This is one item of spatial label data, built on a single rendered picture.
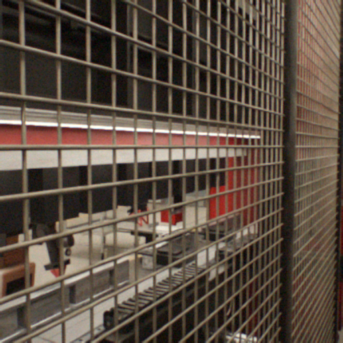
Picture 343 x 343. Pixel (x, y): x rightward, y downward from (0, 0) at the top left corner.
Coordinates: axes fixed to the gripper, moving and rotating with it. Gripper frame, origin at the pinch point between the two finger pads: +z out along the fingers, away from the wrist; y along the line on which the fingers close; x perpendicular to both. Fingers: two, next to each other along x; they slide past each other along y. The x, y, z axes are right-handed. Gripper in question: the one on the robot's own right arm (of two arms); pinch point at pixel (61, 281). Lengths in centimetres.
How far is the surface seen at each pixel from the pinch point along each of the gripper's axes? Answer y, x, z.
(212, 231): 67, 20, -6
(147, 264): 39.6, 5.3, 0.0
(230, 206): 62, 114, -5
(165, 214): -15, 204, 0
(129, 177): 49, -13, -37
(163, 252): 58, -21, -9
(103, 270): 37.0, -27.3, -7.6
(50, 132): 44, -51, -55
